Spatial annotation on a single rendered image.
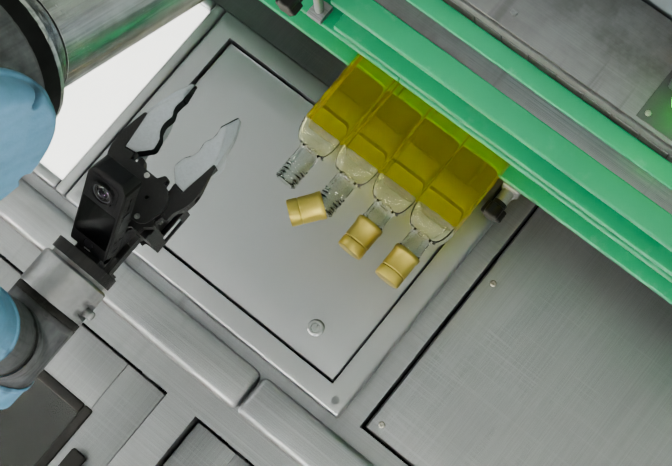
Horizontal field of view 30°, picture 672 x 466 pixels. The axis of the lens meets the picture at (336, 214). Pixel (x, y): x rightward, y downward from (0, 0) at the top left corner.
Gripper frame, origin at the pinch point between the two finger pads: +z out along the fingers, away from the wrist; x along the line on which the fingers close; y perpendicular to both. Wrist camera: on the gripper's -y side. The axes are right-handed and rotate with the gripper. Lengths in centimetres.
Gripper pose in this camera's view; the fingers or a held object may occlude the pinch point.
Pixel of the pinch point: (207, 109)
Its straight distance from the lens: 125.9
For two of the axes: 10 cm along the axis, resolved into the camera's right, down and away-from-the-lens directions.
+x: 7.8, 6.0, -2.1
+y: 0.6, 2.6, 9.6
